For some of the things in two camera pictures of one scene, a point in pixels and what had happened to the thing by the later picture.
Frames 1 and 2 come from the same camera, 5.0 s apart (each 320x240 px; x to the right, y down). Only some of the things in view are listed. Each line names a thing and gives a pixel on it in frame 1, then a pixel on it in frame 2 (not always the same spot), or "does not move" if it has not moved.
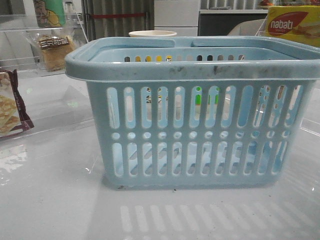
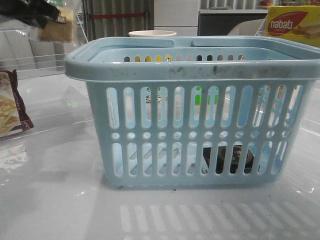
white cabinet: [181, 16] does not move
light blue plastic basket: [195, 112] does not move
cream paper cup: [151, 33] does not move
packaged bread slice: [51, 47] to [60, 30]
